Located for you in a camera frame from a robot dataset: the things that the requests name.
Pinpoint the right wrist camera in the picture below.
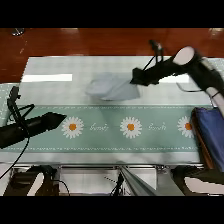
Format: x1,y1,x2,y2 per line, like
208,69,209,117
148,39,165,64

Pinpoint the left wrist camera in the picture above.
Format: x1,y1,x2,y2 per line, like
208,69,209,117
6,85,22,113

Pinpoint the dark blue garment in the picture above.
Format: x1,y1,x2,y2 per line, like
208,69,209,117
191,106,224,173

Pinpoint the black cable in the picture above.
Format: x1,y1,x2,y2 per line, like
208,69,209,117
109,171,126,197
0,103,36,180

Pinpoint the grey-blue shirt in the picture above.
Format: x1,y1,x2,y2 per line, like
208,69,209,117
84,71,141,102

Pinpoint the silver frame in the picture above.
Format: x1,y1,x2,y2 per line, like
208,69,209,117
0,161,206,197

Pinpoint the brown garment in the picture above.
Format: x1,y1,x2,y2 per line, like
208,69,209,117
190,111,215,171

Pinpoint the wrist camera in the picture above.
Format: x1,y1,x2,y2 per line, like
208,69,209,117
6,85,22,113
148,39,165,64

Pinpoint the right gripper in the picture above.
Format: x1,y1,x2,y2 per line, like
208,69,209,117
129,66,162,88

